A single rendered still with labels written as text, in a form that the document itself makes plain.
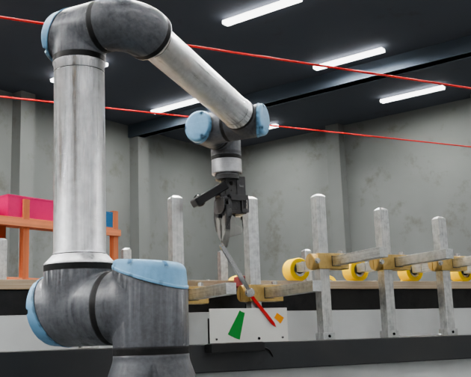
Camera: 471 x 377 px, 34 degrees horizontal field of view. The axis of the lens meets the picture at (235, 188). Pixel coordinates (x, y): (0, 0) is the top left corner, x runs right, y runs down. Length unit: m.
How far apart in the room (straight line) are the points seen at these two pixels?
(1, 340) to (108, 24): 1.02
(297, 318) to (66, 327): 1.22
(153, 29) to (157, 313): 0.61
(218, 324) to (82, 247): 0.76
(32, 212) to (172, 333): 5.96
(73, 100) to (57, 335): 0.49
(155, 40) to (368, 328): 1.49
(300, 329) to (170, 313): 1.22
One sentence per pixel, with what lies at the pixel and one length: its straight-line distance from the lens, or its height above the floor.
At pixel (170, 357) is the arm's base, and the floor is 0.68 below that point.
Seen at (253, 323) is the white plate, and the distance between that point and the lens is 2.33.
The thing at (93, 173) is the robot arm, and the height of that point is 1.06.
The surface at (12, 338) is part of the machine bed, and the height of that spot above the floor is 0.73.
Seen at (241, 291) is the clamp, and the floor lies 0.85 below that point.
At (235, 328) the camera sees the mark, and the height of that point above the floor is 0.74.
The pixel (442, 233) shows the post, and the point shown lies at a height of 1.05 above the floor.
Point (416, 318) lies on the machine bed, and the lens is 2.96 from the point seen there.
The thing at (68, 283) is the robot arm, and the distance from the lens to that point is 1.60.
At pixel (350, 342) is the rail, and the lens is 2.49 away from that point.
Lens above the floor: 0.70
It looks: 11 degrees up
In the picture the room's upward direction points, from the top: 2 degrees counter-clockwise
